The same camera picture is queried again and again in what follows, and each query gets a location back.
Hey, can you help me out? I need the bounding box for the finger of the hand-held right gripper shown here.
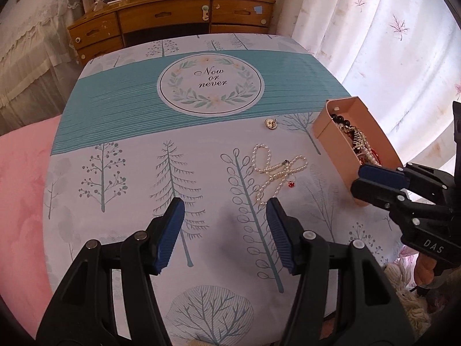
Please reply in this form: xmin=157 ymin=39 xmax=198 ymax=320
xmin=358 ymin=163 xmax=451 ymax=190
xmin=351 ymin=178 xmax=444 ymax=222

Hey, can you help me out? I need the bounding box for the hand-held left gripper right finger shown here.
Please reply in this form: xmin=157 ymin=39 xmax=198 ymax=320
xmin=265 ymin=197 xmax=415 ymax=346

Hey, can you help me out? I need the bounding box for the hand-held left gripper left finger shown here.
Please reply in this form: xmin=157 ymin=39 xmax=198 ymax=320
xmin=36 ymin=198 xmax=186 ymax=346

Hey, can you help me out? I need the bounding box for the round pearl bracelet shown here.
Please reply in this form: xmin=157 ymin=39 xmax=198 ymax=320
xmin=355 ymin=144 xmax=374 ymax=165

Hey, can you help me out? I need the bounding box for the gold filigree hair ornament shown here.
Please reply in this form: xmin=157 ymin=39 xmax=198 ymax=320
xmin=337 ymin=123 xmax=366 ymax=148

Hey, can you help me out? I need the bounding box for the pink cardboard jewellery box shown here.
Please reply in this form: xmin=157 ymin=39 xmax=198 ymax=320
xmin=311 ymin=95 xmax=404 ymax=208

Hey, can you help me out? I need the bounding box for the long pearl necklace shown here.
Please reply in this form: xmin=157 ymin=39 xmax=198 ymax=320
xmin=251 ymin=144 xmax=309 ymax=210

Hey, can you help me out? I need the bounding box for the person's right hand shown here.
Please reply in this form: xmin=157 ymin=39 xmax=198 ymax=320
xmin=414 ymin=252 xmax=438 ymax=285

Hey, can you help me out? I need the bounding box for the cream knitted cloth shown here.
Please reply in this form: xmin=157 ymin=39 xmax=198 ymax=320
xmin=382 ymin=259 xmax=433 ymax=332

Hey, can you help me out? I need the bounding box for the tree print tablecloth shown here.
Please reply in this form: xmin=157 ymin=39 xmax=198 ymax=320
xmin=42 ymin=32 xmax=407 ymax=346

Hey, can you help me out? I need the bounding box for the white leaf print curtain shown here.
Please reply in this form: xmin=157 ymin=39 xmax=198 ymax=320
xmin=259 ymin=0 xmax=461 ymax=202

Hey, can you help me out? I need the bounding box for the pink blanket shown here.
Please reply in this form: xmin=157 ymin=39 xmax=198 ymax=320
xmin=0 ymin=115 xmax=63 ymax=314

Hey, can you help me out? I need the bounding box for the wooden desk with drawers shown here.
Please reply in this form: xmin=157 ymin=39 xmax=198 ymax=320
xmin=67 ymin=0 xmax=276 ymax=66

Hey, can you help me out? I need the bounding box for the white lace furniture cover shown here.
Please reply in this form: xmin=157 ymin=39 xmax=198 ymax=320
xmin=0 ymin=0 xmax=85 ymax=123

